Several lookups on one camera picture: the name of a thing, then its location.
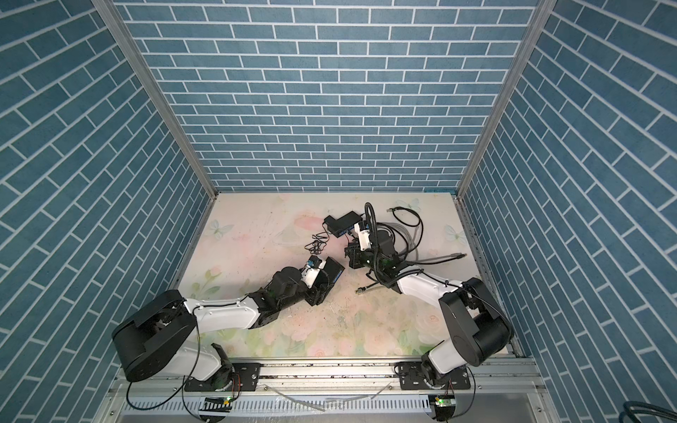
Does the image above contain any long black switch box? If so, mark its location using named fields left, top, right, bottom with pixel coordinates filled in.
left=305, top=257, right=345, bottom=306

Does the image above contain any black network switch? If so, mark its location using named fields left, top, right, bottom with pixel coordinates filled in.
left=324, top=211, right=361, bottom=238

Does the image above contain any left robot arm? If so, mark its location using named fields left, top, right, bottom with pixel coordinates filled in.
left=112, top=262, right=341, bottom=389

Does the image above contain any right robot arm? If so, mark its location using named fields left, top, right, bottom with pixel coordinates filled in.
left=345, top=231, right=514, bottom=380

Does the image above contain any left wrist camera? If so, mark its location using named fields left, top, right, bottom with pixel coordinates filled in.
left=301, top=255, right=325, bottom=288

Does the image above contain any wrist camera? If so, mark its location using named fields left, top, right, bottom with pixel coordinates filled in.
left=301, top=255, right=325, bottom=288
left=354, top=221, right=371, bottom=251

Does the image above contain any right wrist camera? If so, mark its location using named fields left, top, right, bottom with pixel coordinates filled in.
left=354, top=221, right=371, bottom=251

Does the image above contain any black wall plug adapter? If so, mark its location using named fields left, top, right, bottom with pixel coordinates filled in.
left=304, top=227, right=331, bottom=256

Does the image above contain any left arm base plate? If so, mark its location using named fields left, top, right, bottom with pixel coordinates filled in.
left=184, top=362, right=262, bottom=394

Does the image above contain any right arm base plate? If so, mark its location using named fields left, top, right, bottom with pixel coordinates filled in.
left=393, top=361, right=471, bottom=391

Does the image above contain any aluminium front rail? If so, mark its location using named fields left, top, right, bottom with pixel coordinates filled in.
left=108, top=357, right=546, bottom=398

